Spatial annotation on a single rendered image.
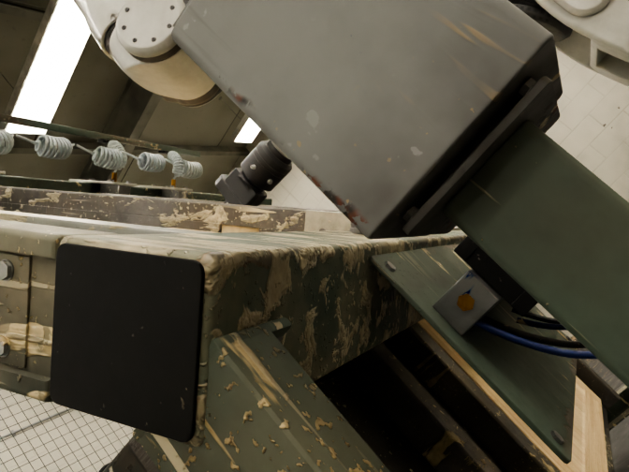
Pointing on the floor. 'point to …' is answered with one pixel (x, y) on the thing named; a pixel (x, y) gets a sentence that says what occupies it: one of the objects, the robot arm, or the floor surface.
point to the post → (555, 238)
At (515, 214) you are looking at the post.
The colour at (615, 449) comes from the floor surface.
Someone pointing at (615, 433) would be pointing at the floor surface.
